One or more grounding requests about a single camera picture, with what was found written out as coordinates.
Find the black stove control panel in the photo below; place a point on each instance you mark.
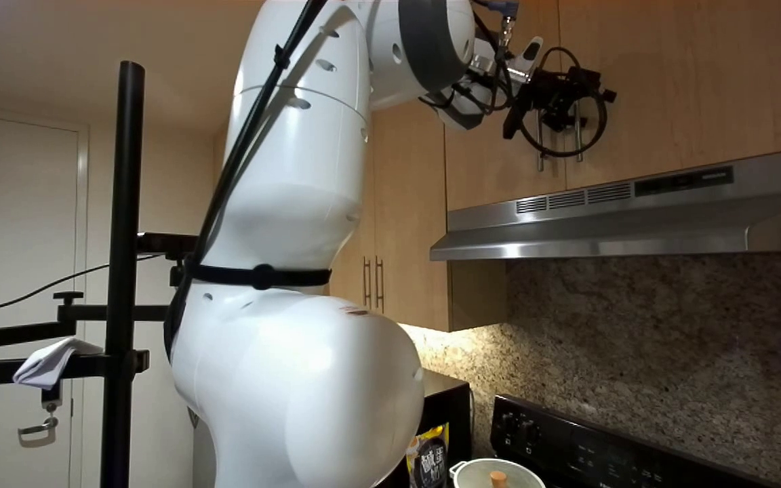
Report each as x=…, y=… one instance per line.
x=571, y=450

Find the stainless steel range hood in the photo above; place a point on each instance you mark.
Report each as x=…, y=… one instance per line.
x=636, y=227

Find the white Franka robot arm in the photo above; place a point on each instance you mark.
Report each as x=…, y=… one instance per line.
x=298, y=381

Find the wooden cabinet side panel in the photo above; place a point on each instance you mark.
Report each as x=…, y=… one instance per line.
x=476, y=294

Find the white cloth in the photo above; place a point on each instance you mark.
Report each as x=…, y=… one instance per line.
x=53, y=361

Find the wooden hood cabinet door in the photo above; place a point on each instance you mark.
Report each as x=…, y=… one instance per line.
x=481, y=172
x=724, y=71

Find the tall wooden wall cabinet door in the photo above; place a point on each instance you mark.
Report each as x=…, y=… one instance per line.
x=414, y=227
x=353, y=273

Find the metal door lever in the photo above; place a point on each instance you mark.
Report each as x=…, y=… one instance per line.
x=35, y=434

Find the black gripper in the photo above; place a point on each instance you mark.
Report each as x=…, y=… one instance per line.
x=560, y=90

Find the black vertical stand pole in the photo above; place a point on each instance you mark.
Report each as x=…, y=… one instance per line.
x=123, y=180

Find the white pot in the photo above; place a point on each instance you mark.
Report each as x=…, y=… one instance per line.
x=473, y=472

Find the white room door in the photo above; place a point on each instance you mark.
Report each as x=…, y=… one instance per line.
x=12, y=199

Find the black and yellow bag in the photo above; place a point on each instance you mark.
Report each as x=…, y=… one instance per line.
x=429, y=462

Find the black box appliance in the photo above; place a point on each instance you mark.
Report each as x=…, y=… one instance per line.
x=448, y=397

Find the black stand crossbar with knob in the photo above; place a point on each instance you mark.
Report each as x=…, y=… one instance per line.
x=121, y=313

